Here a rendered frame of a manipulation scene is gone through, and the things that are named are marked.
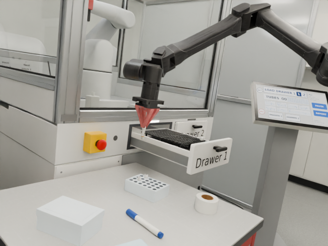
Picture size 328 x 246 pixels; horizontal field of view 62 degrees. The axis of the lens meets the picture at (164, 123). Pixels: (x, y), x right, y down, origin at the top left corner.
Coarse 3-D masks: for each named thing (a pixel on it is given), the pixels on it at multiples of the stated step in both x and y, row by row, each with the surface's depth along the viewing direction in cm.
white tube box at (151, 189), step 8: (136, 176) 94; (128, 184) 89; (136, 184) 87; (144, 184) 88; (152, 184) 89; (160, 184) 89; (168, 184) 90; (136, 192) 88; (144, 192) 86; (152, 192) 84; (160, 192) 86; (168, 192) 91; (152, 200) 84
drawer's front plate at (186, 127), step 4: (176, 124) 139; (180, 124) 140; (184, 124) 143; (188, 124) 146; (192, 124) 149; (196, 124) 152; (200, 124) 155; (204, 124) 158; (176, 128) 139; (180, 128) 141; (184, 128) 144; (188, 128) 147; (192, 128) 150; (196, 128) 153; (200, 128) 156; (204, 128) 159; (184, 132) 145; (188, 132) 148; (192, 132) 150; (200, 132) 157; (204, 132) 160; (196, 136) 154; (200, 136) 158; (204, 136) 161
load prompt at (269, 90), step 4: (264, 88) 182; (268, 88) 183; (272, 88) 183; (276, 88) 183; (280, 88) 183; (268, 92) 181; (272, 92) 181; (276, 92) 181; (280, 92) 182; (284, 92) 182; (288, 92) 182; (292, 92) 183; (296, 92) 183; (300, 92) 183; (304, 92) 183; (296, 96) 181; (300, 96) 181; (304, 96) 182
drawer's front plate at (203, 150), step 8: (192, 144) 95; (200, 144) 97; (208, 144) 102; (216, 144) 106; (224, 144) 111; (192, 152) 95; (200, 152) 98; (208, 152) 103; (216, 152) 108; (224, 152) 113; (192, 160) 95; (216, 160) 109; (224, 160) 115; (192, 168) 97; (200, 168) 101; (208, 168) 106
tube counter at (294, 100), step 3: (282, 96) 180; (282, 99) 179; (285, 99) 179; (288, 99) 179; (291, 99) 180; (294, 99) 180; (297, 99) 180; (300, 99) 180; (303, 99) 180; (294, 102) 178; (297, 102) 178; (300, 102) 179; (303, 102) 179; (306, 102) 179
